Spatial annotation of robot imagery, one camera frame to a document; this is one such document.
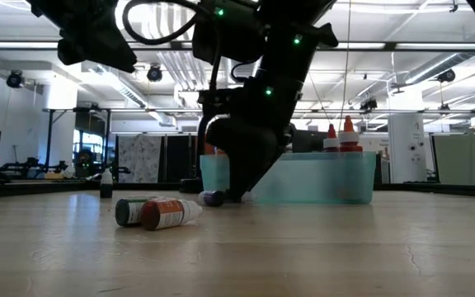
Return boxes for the dark desk monitor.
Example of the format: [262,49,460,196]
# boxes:
[294,129,329,153]

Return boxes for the grey patterned panel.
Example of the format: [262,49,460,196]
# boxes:
[117,134,162,182]

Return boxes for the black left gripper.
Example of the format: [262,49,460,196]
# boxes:
[26,0,138,74]

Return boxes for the black ceiling spotlight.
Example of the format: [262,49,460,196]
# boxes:
[6,69,24,89]
[437,68,456,83]
[146,64,163,83]

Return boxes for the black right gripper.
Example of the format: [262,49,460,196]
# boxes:
[198,86,299,204]

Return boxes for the black background robot arms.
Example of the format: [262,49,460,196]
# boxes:
[0,148,131,181]

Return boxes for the small green food coloring bottle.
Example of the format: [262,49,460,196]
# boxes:
[114,196,156,228]

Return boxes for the green translucent plastic bin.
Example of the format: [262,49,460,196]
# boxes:
[199,150,377,206]

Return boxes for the thin hanging cable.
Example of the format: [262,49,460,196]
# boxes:
[340,0,352,120]

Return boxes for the small orange food coloring bottle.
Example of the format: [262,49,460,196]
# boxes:
[139,198,204,231]

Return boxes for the black overhead rail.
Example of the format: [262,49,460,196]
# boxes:
[0,40,475,53]

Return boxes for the black background rack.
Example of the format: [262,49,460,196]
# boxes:
[42,107,115,174]

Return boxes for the white pillar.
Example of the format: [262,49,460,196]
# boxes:
[388,113,427,185]

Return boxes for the small purple food coloring bottle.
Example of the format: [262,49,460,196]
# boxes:
[198,190,225,208]

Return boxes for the black metal table frame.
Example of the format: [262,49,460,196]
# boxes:
[0,179,475,200]

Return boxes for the grey green partition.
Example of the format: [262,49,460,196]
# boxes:
[431,134,475,186]

